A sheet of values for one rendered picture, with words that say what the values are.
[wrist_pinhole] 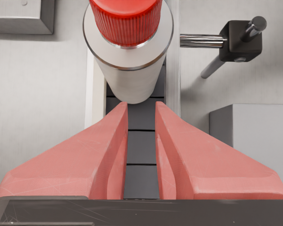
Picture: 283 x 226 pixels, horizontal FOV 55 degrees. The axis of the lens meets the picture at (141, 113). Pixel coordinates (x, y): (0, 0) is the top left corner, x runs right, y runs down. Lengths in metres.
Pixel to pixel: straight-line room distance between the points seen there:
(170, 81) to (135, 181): 0.13
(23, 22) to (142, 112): 0.18
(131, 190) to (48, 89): 0.17
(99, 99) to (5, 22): 0.16
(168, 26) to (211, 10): 0.26
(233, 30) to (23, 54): 0.27
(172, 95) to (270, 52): 0.22
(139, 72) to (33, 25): 0.23
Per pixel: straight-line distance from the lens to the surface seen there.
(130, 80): 0.18
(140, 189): 0.31
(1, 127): 0.40
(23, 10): 0.37
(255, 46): 0.25
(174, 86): 0.23
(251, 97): 0.39
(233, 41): 0.25
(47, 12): 0.38
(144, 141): 0.31
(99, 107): 0.28
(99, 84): 0.28
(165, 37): 0.16
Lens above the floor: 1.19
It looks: 85 degrees down
